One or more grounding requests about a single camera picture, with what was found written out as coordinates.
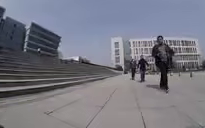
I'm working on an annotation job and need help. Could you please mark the person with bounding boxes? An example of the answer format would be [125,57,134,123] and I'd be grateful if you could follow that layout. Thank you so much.
[137,54,150,83]
[151,35,175,94]
[129,58,138,81]

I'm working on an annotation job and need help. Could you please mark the grey paved plaza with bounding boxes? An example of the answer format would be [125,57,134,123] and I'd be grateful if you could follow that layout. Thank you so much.
[0,70,205,128]

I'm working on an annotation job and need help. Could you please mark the wide grey stone steps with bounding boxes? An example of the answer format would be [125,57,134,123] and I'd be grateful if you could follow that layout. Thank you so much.
[0,49,124,99]

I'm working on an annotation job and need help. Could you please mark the grey building with slanted bands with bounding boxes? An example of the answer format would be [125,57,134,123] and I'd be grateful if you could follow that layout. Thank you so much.
[23,21,62,58]

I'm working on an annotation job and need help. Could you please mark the white building with windows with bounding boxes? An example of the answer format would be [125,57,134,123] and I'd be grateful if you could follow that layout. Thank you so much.
[110,36,203,72]

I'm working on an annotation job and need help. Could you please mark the row of dark bollards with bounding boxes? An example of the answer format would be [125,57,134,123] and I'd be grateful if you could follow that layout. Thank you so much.
[169,70,205,80]

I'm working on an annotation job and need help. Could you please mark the dark glass building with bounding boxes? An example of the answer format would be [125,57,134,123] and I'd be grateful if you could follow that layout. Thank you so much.
[0,1,27,54]

